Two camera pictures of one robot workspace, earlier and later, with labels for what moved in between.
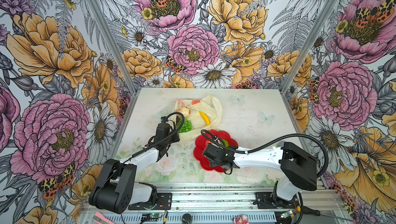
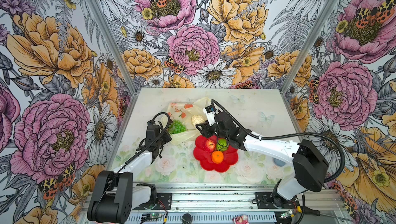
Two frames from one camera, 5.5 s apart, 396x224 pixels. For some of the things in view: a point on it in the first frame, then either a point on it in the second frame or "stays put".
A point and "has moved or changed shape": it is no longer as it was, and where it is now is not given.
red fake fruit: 208,141 stays put
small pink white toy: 243,219 stays put
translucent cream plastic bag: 199,115 has moved or changed shape
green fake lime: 226,143 stays put
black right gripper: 213,163 → 205,128
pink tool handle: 100,219 stays put
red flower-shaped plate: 202,140 stays put
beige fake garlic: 184,111 → 197,120
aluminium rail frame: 220,203 stays put
